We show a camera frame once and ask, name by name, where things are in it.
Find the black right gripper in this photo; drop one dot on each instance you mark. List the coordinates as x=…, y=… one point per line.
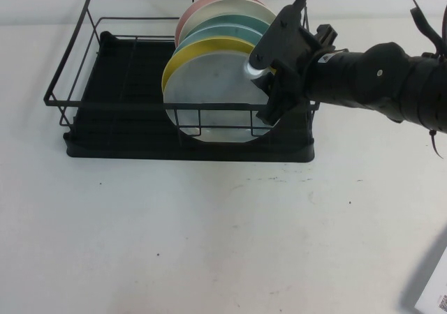
x=300, y=63

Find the grey blue plate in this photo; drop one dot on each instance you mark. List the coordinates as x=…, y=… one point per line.
x=216, y=83

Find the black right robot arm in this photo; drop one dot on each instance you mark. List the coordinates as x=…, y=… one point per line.
x=366, y=73

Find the teal green plate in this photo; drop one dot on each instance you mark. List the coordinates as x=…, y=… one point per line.
x=241, y=22

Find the light blue plate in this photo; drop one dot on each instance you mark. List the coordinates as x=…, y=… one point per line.
x=216, y=34

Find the cream plate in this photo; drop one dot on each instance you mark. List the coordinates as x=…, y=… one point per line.
x=237, y=8

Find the yellow plate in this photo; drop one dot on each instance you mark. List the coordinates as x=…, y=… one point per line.
x=181, y=57

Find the pink plate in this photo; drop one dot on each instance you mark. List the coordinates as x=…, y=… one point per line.
x=185, y=17

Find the black plastic drip tray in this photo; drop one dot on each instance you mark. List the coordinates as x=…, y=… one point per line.
x=122, y=150

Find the white box with QR label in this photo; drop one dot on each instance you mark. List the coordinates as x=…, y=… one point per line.
x=431, y=286

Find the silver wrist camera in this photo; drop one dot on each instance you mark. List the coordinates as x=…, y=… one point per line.
x=253, y=70

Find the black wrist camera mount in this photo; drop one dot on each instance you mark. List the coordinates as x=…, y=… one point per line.
x=276, y=35

